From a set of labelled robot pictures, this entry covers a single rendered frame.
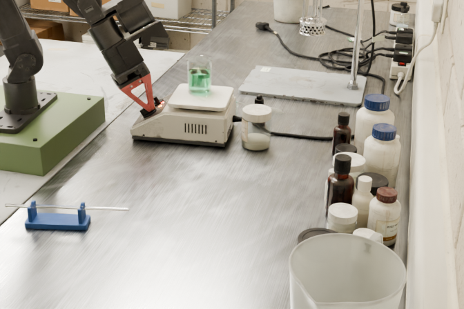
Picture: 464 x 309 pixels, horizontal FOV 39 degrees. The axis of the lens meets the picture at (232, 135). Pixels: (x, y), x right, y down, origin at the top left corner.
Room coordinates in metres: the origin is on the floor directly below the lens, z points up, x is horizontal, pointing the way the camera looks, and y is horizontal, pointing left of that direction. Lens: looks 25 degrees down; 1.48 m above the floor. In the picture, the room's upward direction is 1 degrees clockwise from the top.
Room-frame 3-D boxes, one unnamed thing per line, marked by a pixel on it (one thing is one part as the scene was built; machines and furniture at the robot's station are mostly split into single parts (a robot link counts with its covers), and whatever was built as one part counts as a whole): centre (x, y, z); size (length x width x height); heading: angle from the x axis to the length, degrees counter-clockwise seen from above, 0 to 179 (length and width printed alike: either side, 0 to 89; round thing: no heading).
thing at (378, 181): (0.96, -0.24, 0.93); 0.05 x 0.05 x 0.06
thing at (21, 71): (1.22, 0.41, 1.06); 0.09 x 0.06 x 0.06; 16
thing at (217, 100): (1.25, 0.06, 0.98); 0.12 x 0.12 x 0.01; 81
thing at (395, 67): (1.80, -0.48, 0.92); 0.40 x 0.06 x 0.04; 166
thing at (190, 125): (1.26, 0.09, 0.94); 0.22 x 0.13 x 0.08; 81
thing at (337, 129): (1.17, -0.22, 0.94); 0.04 x 0.04 x 0.09
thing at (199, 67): (1.27, 0.07, 1.02); 0.06 x 0.05 x 0.08; 14
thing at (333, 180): (0.94, -0.18, 0.95); 0.04 x 0.04 x 0.11
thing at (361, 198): (0.91, -0.21, 0.94); 0.03 x 0.03 x 0.09
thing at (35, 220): (0.89, 0.28, 0.92); 0.10 x 0.03 x 0.04; 88
